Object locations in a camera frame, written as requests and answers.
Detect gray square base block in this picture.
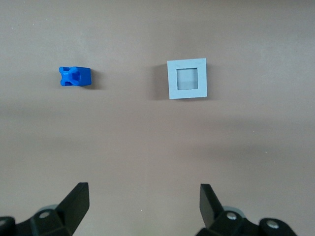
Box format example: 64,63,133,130
167,58,208,100

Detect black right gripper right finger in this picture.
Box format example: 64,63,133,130
196,183,298,236

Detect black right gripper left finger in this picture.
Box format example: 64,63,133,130
0,182,90,236

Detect blue plastic insert part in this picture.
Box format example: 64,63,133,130
59,65,93,88

